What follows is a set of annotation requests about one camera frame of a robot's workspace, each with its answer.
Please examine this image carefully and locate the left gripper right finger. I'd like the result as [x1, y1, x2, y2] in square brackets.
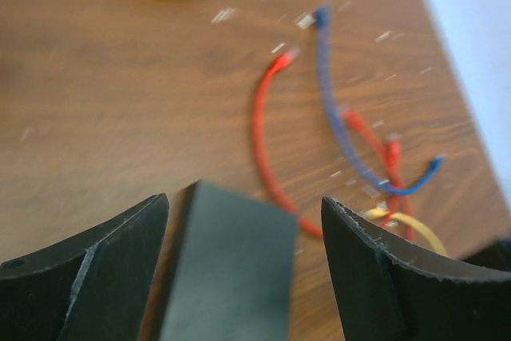
[321, 197, 510, 340]

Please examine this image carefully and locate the blue ethernet cable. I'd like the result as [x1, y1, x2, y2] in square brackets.
[315, 4, 446, 197]

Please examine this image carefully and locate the red ethernet cable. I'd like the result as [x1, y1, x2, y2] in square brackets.
[343, 109, 417, 244]
[252, 48, 324, 238]

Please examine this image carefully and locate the yellow ethernet cable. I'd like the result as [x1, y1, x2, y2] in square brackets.
[365, 204, 450, 258]

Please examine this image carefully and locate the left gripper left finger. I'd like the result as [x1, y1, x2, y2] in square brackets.
[1, 194, 169, 340]

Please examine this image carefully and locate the black network switch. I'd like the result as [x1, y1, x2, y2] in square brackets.
[141, 180, 299, 340]

